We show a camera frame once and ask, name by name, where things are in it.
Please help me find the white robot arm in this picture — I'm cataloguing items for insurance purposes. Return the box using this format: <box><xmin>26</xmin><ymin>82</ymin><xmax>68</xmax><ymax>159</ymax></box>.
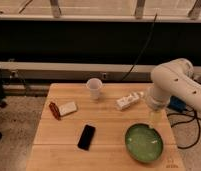
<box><xmin>145</xmin><ymin>58</ymin><xmax>201</xmax><ymax>113</ymax></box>

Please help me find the white eraser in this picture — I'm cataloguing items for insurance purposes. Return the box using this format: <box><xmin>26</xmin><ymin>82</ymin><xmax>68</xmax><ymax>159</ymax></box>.
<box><xmin>59</xmin><ymin>101</ymin><xmax>77</xmax><ymax>116</ymax></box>

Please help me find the white plastic cup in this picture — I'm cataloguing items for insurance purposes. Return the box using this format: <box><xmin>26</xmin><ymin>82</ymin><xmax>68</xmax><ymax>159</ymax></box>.
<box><xmin>86</xmin><ymin>78</ymin><xmax>103</xmax><ymax>100</ymax></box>

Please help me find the white tube bottle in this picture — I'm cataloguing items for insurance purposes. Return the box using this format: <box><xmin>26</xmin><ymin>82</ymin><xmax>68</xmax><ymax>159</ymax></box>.
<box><xmin>116</xmin><ymin>91</ymin><xmax>144</xmax><ymax>111</ymax></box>

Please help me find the brown snack bar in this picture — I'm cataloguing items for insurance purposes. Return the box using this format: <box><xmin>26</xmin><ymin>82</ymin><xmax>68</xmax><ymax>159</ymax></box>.
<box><xmin>49</xmin><ymin>102</ymin><xmax>60</xmax><ymax>120</ymax></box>

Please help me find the black smartphone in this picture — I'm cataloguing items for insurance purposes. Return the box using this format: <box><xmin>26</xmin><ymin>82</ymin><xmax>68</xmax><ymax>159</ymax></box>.
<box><xmin>77</xmin><ymin>125</ymin><xmax>96</xmax><ymax>150</ymax></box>

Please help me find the translucent pusher tool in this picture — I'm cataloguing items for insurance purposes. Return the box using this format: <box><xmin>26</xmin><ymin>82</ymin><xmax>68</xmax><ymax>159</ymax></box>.
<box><xmin>149</xmin><ymin>110</ymin><xmax>162</xmax><ymax>128</ymax></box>

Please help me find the green plate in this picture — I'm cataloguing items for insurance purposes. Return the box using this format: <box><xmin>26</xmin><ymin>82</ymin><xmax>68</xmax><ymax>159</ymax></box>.
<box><xmin>125</xmin><ymin>123</ymin><xmax>164</xmax><ymax>163</ymax></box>

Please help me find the blue box on floor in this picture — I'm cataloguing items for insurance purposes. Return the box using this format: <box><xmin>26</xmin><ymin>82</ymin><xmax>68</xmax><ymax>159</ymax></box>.
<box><xmin>168</xmin><ymin>96</ymin><xmax>186</xmax><ymax>113</ymax></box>

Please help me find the black hanging cable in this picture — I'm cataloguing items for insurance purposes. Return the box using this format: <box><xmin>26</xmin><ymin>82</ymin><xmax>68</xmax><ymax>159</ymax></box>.
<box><xmin>120</xmin><ymin>12</ymin><xmax>159</xmax><ymax>83</ymax></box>

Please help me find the black floor cable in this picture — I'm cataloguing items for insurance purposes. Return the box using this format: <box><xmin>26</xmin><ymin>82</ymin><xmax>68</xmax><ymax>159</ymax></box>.
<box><xmin>167</xmin><ymin>106</ymin><xmax>201</xmax><ymax>150</ymax></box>

